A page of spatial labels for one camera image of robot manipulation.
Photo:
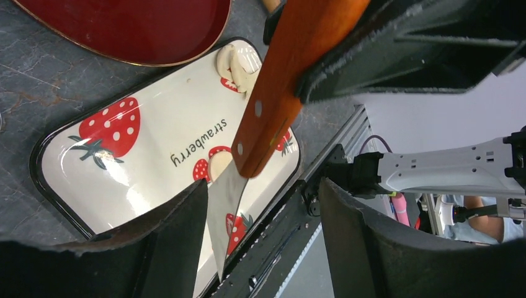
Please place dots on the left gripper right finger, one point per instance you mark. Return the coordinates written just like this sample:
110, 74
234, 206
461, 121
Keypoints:
372, 255

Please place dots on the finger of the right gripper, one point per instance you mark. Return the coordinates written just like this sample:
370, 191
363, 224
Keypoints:
421, 47

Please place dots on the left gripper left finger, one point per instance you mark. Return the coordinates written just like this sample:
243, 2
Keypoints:
153, 255

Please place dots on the orange handled scraper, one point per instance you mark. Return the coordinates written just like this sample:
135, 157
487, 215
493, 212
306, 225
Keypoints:
305, 32

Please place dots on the strawberry pattern tray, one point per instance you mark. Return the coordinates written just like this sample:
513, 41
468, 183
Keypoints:
120, 161

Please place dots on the white dough piece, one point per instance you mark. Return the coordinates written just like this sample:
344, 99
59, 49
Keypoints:
218, 163

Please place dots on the wooden dough roller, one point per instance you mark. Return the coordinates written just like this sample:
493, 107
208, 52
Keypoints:
271, 5

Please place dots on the torn off dough scrap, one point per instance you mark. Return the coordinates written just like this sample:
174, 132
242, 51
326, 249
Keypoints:
238, 68

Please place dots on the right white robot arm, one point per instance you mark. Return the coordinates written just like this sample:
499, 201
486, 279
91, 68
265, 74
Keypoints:
493, 168

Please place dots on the red round plate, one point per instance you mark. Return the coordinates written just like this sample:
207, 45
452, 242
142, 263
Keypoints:
146, 33

